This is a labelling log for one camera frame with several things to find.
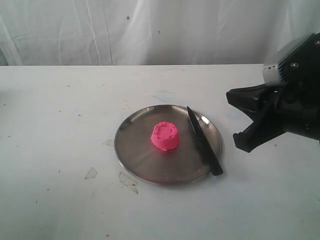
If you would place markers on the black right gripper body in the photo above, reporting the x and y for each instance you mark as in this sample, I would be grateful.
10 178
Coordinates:
298 101

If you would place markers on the black knife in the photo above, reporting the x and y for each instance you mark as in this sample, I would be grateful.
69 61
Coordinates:
209 155

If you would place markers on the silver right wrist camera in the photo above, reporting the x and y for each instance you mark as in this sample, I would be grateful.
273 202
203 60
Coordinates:
273 67

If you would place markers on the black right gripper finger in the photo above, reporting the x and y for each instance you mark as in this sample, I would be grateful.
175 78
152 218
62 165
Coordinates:
250 100
265 127

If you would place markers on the round stainless steel plate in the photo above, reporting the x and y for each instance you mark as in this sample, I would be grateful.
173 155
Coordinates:
138 155

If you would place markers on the white backdrop curtain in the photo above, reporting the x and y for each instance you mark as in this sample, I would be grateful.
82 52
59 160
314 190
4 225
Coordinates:
150 32

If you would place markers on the pink dough piece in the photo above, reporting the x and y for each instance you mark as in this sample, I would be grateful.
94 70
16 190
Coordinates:
165 136

